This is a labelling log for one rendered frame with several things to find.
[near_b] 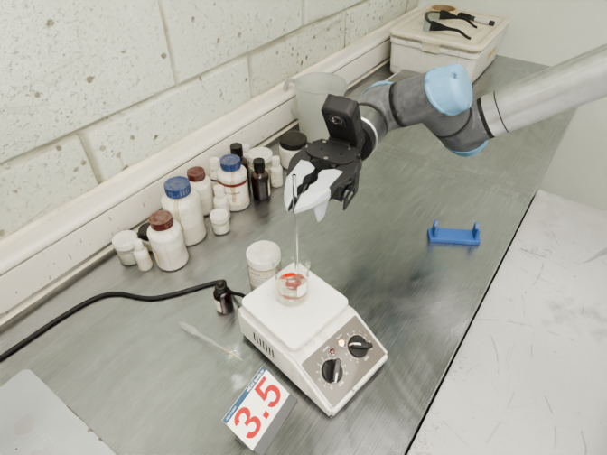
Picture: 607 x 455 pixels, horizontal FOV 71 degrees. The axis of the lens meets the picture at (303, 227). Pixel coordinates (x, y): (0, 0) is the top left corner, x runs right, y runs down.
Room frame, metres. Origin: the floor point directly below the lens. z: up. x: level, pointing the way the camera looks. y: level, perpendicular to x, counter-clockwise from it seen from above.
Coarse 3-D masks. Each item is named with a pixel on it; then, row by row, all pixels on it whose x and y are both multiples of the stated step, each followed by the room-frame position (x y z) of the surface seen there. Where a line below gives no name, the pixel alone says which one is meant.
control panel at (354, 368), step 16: (352, 320) 0.38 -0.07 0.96; (336, 336) 0.35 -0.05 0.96; (352, 336) 0.36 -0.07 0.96; (368, 336) 0.36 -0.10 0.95; (320, 352) 0.32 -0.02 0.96; (336, 352) 0.33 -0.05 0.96; (368, 352) 0.34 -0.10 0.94; (384, 352) 0.34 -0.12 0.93; (304, 368) 0.30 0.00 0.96; (320, 368) 0.30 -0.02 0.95; (352, 368) 0.31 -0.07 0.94; (368, 368) 0.32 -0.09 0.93; (320, 384) 0.29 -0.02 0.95; (336, 384) 0.29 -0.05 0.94; (352, 384) 0.29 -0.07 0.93; (336, 400) 0.27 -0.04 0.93
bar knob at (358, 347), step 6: (354, 336) 0.35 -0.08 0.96; (360, 336) 0.36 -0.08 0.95; (348, 342) 0.35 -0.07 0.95; (354, 342) 0.34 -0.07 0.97; (360, 342) 0.34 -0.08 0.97; (366, 342) 0.34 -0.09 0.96; (354, 348) 0.34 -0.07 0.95; (360, 348) 0.34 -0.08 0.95; (366, 348) 0.34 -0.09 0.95; (354, 354) 0.33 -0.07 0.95; (360, 354) 0.33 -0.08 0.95
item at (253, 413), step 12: (264, 384) 0.29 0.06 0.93; (276, 384) 0.30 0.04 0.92; (252, 396) 0.27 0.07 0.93; (264, 396) 0.28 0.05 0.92; (276, 396) 0.28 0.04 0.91; (240, 408) 0.26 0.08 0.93; (252, 408) 0.26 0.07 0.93; (264, 408) 0.27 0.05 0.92; (240, 420) 0.24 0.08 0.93; (252, 420) 0.25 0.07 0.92; (264, 420) 0.25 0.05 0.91; (240, 432) 0.23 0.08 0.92; (252, 432) 0.23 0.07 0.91
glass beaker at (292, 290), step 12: (288, 252) 0.43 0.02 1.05; (300, 252) 0.43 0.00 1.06; (276, 264) 0.42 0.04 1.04; (288, 264) 0.43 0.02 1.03; (300, 264) 0.43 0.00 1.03; (276, 276) 0.39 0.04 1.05; (288, 276) 0.38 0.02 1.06; (300, 276) 0.38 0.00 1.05; (276, 288) 0.40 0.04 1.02; (288, 288) 0.38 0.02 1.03; (300, 288) 0.39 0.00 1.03; (288, 300) 0.38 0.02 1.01; (300, 300) 0.39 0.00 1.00
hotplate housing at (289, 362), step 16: (240, 320) 0.39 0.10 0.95; (256, 320) 0.37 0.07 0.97; (336, 320) 0.37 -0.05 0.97; (256, 336) 0.36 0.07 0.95; (272, 336) 0.35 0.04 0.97; (320, 336) 0.35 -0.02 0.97; (272, 352) 0.34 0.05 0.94; (288, 352) 0.32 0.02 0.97; (304, 352) 0.32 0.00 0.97; (288, 368) 0.31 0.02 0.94; (304, 384) 0.29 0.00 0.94; (320, 400) 0.27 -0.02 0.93
